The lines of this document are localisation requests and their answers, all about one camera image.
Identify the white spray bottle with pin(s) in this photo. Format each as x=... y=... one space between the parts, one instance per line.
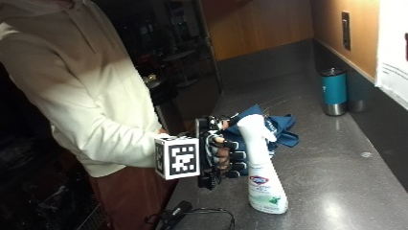
x=266 y=188

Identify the white cube with black markers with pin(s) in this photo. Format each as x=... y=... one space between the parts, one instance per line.
x=183 y=158

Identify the dark blue cloth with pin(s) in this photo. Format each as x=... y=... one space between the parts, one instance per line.
x=282 y=127

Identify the small black device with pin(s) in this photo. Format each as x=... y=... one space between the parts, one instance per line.
x=176 y=211

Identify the teal steel tumbler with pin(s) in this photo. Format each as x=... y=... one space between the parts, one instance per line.
x=334 y=89

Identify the the person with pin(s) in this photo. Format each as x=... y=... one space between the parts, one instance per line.
x=76 y=80

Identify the black wall plate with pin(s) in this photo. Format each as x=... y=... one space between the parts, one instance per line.
x=346 y=30

